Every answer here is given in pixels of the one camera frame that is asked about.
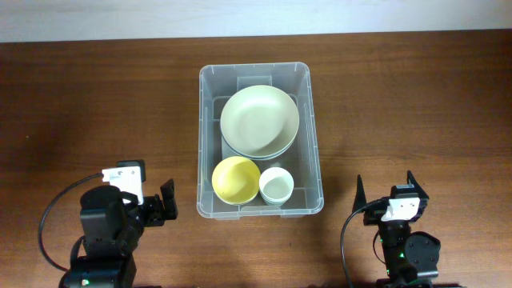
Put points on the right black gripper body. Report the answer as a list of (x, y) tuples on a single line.
[(376, 211)]

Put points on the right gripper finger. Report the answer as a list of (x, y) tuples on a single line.
[(418, 190), (360, 196)]

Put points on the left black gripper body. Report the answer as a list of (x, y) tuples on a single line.
[(151, 212)]

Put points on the yellow small bowl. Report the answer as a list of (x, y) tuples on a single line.
[(234, 174)]

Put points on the cream large bowl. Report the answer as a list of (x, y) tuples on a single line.
[(218, 151), (259, 121)]

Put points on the cream plastic cup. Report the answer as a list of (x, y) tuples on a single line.
[(276, 184)]

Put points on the clear plastic storage bin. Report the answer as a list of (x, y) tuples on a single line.
[(217, 83)]

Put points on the white small bowl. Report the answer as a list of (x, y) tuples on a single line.
[(240, 198)]

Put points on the mint green plastic cup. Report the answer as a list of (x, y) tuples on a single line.
[(273, 202)]

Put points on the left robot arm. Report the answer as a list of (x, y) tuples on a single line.
[(113, 218)]

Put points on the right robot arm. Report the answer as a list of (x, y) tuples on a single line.
[(410, 258)]

